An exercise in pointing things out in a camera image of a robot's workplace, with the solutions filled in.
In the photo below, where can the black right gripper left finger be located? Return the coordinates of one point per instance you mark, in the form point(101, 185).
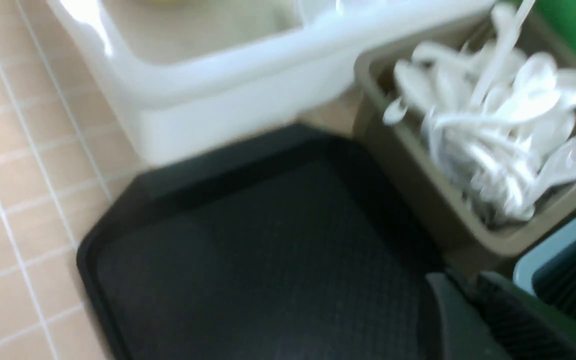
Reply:
point(454, 327)

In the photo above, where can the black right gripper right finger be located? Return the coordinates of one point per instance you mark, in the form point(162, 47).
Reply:
point(527, 328)

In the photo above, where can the teal chopstick bin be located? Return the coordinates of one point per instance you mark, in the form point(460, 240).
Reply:
point(536, 258)

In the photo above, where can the olive spoon bin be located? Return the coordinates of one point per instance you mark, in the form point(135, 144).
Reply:
point(467, 243)

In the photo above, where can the black serving tray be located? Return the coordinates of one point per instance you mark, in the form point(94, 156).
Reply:
point(291, 245)

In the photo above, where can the white plastic spoons pile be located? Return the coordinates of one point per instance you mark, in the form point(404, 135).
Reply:
point(496, 122)

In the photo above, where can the large white plastic tub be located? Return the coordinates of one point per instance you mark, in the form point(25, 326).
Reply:
point(184, 76)

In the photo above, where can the checkered beige tablecloth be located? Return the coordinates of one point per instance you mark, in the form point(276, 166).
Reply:
point(64, 156)

